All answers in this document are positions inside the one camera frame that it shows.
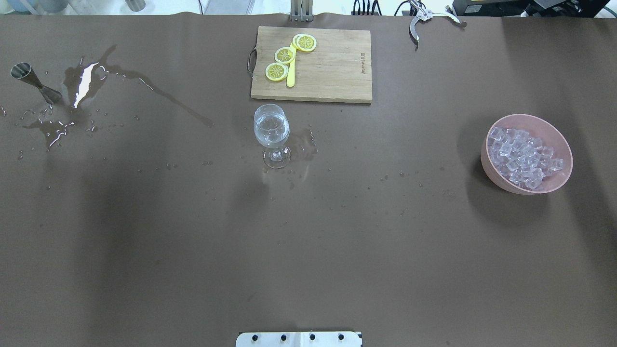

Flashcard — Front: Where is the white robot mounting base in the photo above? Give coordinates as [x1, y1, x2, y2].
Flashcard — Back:
[235, 331, 363, 347]

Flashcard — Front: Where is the steel double jigger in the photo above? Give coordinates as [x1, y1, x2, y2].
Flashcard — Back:
[10, 62, 62, 105]

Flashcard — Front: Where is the clear ice cubes pile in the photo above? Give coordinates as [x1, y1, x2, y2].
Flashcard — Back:
[485, 126, 565, 191]

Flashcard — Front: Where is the yellow plastic knife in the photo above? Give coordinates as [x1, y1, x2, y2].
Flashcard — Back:
[286, 42, 297, 88]

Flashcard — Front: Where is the clear wine glass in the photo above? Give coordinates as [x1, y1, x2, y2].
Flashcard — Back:
[254, 104, 291, 169]

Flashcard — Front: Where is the lemon slice far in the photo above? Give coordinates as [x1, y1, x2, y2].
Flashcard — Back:
[292, 33, 317, 52]

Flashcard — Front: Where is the lemon slice middle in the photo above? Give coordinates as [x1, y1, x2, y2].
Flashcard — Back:
[274, 46, 296, 65]

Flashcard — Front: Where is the metal reacher grabber tool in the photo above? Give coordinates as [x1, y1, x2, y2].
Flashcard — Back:
[407, 0, 468, 51]

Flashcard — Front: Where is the aluminium frame post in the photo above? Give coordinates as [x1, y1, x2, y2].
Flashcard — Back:
[289, 0, 314, 22]

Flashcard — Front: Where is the lemon slice near handle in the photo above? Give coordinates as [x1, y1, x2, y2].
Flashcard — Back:
[264, 62, 289, 82]

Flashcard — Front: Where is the bamboo cutting board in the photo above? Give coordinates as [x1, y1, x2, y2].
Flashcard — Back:
[251, 26, 373, 105]

